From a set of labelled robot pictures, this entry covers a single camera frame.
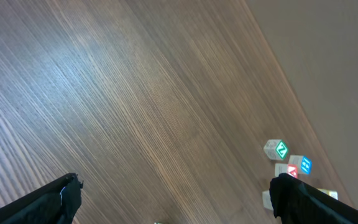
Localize red V letter block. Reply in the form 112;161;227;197
275;163;298;178

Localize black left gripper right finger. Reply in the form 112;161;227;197
269;173;358;224

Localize green E letter block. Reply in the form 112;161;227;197
262;190;273;211

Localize plain top wooden block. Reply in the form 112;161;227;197
317;189;338;200

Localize green Z letter block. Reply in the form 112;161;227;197
263;139;289;161

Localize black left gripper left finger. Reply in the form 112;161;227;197
0;173;83;224

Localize blue top wooden block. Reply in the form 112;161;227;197
288;155;313;175

